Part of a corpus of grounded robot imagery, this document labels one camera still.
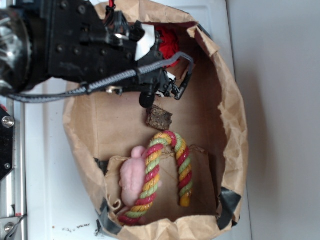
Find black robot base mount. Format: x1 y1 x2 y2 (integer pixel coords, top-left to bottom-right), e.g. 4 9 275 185
0 104 15 182

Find red paper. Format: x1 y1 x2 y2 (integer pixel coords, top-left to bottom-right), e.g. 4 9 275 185
156 26 180 60

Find multicolour twisted rope toy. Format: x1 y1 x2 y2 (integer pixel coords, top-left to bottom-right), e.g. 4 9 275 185
117 130 195 227

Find pink plush toy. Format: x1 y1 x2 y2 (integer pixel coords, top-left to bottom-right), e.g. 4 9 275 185
118 146 164 225

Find metal corner bracket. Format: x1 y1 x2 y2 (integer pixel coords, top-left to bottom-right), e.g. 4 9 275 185
0 215 27 240

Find brown paper bag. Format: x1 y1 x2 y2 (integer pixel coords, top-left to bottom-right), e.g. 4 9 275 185
63 0 249 240

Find dark brown block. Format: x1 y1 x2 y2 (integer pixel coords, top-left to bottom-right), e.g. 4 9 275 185
146 105 173 131

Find aluminium extrusion rail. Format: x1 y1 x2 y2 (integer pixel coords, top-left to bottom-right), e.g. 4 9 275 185
0 96 28 240

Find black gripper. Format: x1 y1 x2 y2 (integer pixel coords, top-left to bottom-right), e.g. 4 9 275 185
46 0 183 108

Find grey braided cable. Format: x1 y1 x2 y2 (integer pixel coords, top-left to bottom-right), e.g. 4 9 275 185
7 51 195 103

